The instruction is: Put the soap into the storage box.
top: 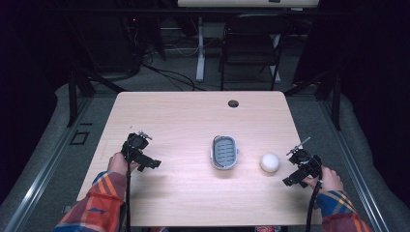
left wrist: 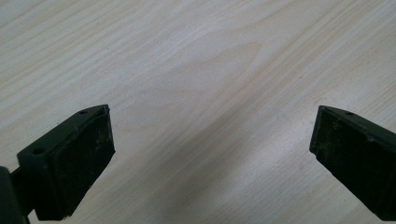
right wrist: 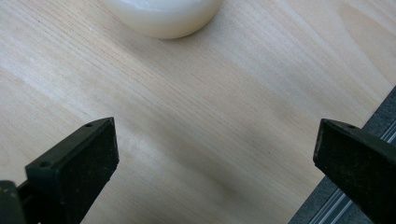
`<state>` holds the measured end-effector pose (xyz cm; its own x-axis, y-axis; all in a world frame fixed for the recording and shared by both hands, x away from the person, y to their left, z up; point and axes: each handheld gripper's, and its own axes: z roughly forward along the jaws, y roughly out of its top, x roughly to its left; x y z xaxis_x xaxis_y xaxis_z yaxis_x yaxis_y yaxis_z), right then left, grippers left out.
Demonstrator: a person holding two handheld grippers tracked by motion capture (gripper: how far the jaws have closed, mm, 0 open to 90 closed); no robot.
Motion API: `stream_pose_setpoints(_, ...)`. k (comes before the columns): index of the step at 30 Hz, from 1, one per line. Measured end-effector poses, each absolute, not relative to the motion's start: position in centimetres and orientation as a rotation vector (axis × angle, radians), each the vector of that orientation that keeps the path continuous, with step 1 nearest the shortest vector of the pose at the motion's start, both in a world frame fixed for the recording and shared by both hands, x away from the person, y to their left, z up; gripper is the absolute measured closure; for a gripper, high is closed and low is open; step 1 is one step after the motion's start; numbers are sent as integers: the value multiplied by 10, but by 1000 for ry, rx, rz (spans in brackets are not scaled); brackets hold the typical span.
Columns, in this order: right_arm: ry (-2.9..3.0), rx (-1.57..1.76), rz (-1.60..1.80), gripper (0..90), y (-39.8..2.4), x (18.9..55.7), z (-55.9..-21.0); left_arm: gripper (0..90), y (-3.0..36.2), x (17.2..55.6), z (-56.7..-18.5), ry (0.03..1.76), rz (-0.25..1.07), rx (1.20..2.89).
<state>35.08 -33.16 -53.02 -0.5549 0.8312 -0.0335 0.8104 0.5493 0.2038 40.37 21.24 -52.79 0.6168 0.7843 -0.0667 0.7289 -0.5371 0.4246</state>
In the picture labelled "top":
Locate person's left hand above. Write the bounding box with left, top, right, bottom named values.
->
left=106, top=152, right=140, bottom=177

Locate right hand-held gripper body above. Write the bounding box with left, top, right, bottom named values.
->
left=282, top=149, right=323, bottom=189

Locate person's right hand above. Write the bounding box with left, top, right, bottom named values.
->
left=303, top=165, right=345, bottom=195

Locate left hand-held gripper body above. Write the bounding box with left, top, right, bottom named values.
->
left=121, top=132, right=162, bottom=173

